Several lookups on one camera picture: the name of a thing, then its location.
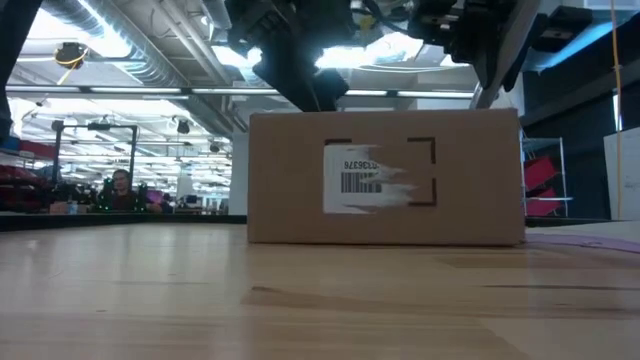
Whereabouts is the white board panel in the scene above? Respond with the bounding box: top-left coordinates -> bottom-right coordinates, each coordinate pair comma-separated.
602,126 -> 640,222

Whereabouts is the grey box cutter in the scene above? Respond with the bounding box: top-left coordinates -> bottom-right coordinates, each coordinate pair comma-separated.
471,0 -> 542,110

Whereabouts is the black table frame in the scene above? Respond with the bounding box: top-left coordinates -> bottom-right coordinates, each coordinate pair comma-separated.
0,213 -> 621,232

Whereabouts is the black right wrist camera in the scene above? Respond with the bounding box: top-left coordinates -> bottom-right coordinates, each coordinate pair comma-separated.
531,5 -> 595,54

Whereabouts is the purple-edged mesh zip pouch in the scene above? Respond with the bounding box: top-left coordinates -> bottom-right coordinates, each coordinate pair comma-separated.
523,221 -> 640,255

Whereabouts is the red storage shelf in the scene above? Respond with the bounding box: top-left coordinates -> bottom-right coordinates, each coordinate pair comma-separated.
0,135 -> 57,215

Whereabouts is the white pillar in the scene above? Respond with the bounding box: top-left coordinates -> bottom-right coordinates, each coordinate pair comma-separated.
228,130 -> 250,217

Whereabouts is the person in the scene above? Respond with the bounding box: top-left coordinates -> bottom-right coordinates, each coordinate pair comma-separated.
102,168 -> 164,214

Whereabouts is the red storage bin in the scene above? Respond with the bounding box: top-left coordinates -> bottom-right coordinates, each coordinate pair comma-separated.
523,155 -> 559,192
524,187 -> 562,218

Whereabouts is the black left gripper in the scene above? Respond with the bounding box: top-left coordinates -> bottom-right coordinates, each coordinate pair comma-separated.
223,0 -> 357,114

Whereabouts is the black gantry frame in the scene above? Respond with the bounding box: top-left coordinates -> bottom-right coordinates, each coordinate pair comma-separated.
50,121 -> 140,215

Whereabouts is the white wire shelf rack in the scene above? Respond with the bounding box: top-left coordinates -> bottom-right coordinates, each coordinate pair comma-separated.
519,136 -> 575,218

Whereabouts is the long ceiling light bar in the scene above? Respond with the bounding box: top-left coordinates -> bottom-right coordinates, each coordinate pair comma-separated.
4,85 -> 476,100

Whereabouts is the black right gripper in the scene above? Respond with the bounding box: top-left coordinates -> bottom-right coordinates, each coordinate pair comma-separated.
406,0 -> 539,94

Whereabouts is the black yellow cable reel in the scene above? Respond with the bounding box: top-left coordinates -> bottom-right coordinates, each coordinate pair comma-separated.
54,42 -> 90,71

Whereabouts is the brown Sephora cardboard box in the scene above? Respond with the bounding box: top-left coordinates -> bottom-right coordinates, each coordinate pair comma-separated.
246,107 -> 527,247

